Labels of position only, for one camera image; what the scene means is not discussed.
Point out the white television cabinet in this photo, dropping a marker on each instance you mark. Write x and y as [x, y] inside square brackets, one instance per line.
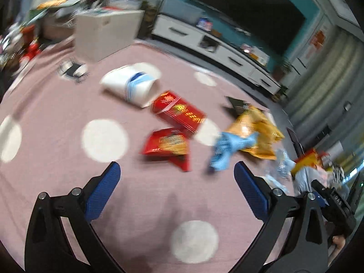
[199, 37]

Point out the green wafer packet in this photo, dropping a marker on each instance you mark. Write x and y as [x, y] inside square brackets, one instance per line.
[236, 103]

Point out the blue glove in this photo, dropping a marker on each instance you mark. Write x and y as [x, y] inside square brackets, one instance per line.
[224, 150]

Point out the yellow red shopping bag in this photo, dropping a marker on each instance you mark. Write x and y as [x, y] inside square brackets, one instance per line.
[307, 159]

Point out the white paper cup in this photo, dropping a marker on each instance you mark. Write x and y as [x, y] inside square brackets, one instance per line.
[116, 81]

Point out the clear blue-printed plastic wrapper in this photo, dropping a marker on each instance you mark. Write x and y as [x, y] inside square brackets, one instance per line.
[280, 162]

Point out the red wall decoration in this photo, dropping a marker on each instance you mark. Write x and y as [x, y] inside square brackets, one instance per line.
[317, 38]

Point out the red snack packet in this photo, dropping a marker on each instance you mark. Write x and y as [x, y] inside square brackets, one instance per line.
[167, 142]

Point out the yellow snack bag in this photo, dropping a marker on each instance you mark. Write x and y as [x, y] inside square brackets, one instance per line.
[256, 125]

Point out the black television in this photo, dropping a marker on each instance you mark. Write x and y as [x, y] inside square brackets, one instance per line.
[250, 8]

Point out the pink dotted rug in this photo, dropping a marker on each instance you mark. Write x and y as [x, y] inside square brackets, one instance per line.
[57, 96]

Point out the pale blue plastic bag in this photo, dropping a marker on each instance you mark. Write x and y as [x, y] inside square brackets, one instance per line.
[305, 179]

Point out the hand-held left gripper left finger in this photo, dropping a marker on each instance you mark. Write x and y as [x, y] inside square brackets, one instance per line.
[102, 187]

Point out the potted plant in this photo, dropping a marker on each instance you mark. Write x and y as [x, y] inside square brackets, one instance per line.
[283, 69]

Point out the white calendar card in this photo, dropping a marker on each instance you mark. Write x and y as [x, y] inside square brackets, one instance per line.
[260, 55]

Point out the small blue display box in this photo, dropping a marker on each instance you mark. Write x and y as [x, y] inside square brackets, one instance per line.
[204, 24]

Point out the grey curtain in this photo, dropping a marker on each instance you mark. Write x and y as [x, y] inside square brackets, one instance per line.
[318, 76]

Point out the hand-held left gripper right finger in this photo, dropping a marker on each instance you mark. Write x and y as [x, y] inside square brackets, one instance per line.
[250, 187]

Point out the red box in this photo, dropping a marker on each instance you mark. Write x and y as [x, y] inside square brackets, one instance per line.
[182, 111]

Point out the white bin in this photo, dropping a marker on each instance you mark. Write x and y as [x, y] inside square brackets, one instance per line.
[105, 37]

